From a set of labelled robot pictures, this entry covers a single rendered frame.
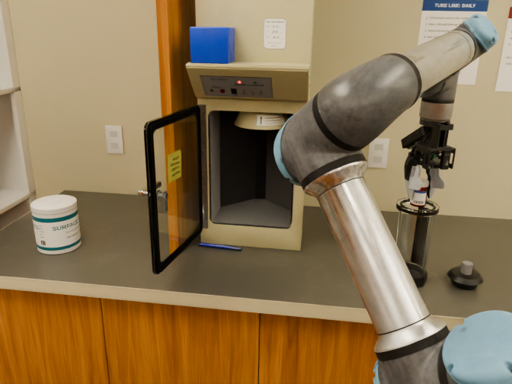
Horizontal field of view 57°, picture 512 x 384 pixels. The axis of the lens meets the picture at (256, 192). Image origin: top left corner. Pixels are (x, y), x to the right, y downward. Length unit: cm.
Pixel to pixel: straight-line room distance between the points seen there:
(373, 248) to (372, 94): 23
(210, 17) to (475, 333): 103
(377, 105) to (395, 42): 108
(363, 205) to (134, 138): 135
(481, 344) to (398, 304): 13
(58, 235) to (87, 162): 62
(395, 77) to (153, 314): 94
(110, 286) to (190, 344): 28
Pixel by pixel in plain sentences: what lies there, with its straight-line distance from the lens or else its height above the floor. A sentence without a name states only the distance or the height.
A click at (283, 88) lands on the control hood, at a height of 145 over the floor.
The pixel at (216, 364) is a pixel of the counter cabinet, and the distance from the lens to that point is 143.
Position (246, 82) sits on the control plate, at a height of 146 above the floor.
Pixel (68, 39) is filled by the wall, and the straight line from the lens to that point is 203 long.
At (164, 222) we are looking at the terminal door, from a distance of 126.
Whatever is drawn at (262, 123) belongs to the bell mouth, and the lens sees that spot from 140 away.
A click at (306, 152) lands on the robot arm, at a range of 77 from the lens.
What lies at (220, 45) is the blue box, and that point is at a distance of 127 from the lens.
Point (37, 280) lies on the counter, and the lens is 145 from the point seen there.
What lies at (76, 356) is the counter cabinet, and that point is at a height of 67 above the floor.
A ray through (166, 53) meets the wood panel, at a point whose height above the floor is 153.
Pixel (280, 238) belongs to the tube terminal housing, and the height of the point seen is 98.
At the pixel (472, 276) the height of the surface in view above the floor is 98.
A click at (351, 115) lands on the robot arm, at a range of 72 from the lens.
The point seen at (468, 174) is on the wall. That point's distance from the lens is 193.
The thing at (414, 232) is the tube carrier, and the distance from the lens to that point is 131.
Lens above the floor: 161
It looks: 19 degrees down
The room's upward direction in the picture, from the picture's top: 1 degrees clockwise
